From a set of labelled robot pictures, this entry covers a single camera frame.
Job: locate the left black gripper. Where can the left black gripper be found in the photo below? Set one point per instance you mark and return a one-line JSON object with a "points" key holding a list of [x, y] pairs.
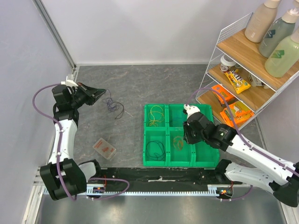
{"points": [[92, 94]]}

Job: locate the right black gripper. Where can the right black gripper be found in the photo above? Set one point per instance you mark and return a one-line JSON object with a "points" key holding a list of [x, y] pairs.
{"points": [[189, 134]]}

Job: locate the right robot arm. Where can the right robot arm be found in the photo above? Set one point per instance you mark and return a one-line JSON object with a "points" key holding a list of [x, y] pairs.
{"points": [[269, 172]]}

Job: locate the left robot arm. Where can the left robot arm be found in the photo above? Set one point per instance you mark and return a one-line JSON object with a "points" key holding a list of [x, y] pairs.
{"points": [[62, 176]]}

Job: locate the green six-compartment bin tray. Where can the green six-compartment bin tray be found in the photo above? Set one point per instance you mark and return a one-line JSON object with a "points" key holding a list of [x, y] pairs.
{"points": [[163, 143]]}

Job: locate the orange snack box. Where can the orange snack box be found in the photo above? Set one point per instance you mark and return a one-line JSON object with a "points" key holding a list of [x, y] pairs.
{"points": [[225, 94]]}

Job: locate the orange yellow sponge pack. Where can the orange yellow sponge pack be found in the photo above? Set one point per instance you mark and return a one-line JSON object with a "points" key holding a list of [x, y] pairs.
{"points": [[241, 113]]}

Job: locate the transparent red printed card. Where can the transparent red printed card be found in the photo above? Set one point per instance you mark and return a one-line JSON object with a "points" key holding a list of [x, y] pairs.
{"points": [[104, 148]]}

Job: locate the yellow candy bag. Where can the yellow candy bag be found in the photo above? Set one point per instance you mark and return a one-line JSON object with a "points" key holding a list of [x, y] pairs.
{"points": [[238, 83]]}

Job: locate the white paper cup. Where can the white paper cup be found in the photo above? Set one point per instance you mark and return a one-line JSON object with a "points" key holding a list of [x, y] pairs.
{"points": [[226, 63]]}

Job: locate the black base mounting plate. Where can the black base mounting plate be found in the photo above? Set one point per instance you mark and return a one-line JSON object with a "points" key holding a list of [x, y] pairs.
{"points": [[165, 179]]}

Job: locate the white small pouch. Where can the white small pouch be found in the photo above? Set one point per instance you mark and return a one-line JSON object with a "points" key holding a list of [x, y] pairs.
{"points": [[256, 82]]}

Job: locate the light green pump bottle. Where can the light green pump bottle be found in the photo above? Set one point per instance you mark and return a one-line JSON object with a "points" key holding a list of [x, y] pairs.
{"points": [[284, 56]]}

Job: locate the beige pump bottle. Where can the beige pump bottle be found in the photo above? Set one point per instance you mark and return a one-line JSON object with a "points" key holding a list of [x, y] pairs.
{"points": [[261, 20]]}

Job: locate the grey-green pump bottle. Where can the grey-green pump bottle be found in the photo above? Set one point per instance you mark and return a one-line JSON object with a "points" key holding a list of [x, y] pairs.
{"points": [[281, 28]]}

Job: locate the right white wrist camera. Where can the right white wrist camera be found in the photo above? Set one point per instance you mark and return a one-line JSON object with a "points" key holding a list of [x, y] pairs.
{"points": [[190, 110]]}

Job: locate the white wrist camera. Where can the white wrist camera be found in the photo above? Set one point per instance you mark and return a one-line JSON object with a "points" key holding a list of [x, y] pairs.
{"points": [[69, 82], [190, 110]]}

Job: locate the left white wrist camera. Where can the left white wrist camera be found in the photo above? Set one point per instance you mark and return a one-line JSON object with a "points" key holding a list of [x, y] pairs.
{"points": [[69, 82]]}

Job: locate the white wire shelf rack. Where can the white wire shelf rack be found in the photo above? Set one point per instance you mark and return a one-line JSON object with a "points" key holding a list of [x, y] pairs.
{"points": [[233, 43]]}

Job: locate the grey slotted cable duct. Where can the grey slotted cable duct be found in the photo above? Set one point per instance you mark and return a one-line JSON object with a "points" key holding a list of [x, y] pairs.
{"points": [[95, 191]]}

